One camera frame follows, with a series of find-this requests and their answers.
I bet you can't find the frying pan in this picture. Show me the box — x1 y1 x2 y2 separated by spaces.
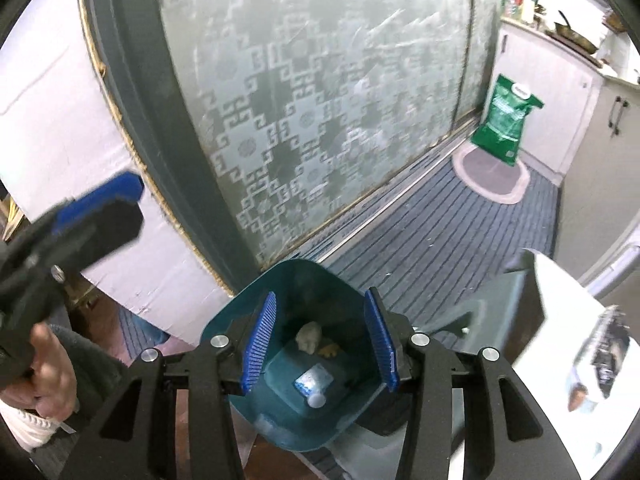
551 10 599 55

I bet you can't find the teal plastic bin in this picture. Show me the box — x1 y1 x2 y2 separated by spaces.
199 258 419 454

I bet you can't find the cabinet with black handles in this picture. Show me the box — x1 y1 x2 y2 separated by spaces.
554 74 640 282

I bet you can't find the white kitchen cabinet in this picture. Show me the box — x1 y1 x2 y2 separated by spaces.
492 16 607 177

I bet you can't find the oval grey pink mat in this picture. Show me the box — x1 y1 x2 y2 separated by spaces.
452 143 530 206

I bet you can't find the grey striped floor mat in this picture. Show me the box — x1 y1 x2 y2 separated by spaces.
117 149 562 480

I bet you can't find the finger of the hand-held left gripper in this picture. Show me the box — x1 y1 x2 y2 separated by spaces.
45 199 146 275
30 171 146 242

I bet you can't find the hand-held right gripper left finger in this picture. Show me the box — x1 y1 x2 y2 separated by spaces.
57 291 278 480

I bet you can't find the green rice bag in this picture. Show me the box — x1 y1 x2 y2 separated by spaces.
470 73 545 167

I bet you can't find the person's left forearm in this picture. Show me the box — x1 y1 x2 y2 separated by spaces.
0 399 67 450

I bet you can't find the person's left hand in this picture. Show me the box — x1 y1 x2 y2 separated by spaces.
0 323 79 419

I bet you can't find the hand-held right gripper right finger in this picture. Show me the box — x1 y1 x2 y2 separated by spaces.
363 287 583 480

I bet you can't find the white tissue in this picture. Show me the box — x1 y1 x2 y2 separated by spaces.
295 322 324 354

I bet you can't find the patterned frosted sliding door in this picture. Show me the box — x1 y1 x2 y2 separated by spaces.
464 0 509 132
76 0 477 302

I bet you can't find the silver fridge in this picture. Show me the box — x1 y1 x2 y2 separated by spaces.
580 244 640 307

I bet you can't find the small blue white pouch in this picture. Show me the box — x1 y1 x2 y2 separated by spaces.
292 365 335 408

